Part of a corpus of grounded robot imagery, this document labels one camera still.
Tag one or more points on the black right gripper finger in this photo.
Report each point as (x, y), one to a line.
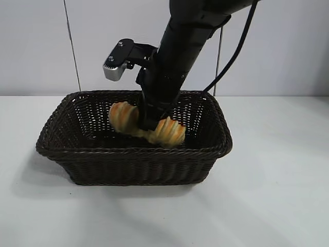
(148, 118)
(163, 110)

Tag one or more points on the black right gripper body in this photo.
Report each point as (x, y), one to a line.
(164, 79)

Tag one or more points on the long striped twisted bread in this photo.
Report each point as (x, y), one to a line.
(120, 115)

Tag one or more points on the dark brown wicker basket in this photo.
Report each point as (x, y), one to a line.
(128, 167)

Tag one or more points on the black right camera bracket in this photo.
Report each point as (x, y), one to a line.
(123, 51)

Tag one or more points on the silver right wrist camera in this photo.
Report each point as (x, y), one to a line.
(114, 72)

